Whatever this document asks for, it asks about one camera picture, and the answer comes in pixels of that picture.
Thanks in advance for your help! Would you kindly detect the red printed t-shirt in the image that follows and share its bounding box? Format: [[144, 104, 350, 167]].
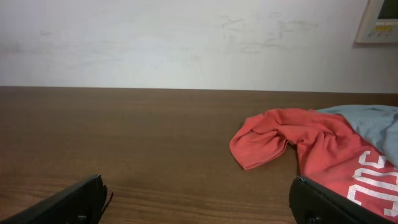
[[229, 108, 398, 223]]

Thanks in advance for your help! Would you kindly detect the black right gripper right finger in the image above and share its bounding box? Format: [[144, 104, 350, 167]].
[[289, 175, 397, 224]]

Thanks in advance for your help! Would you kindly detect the white wall control panel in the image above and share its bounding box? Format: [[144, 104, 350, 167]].
[[355, 0, 397, 44]]

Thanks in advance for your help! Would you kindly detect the light blue t-shirt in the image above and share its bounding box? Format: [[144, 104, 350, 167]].
[[319, 105, 397, 166]]

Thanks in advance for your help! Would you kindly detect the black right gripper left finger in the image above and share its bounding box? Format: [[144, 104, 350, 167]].
[[1, 174, 113, 224]]

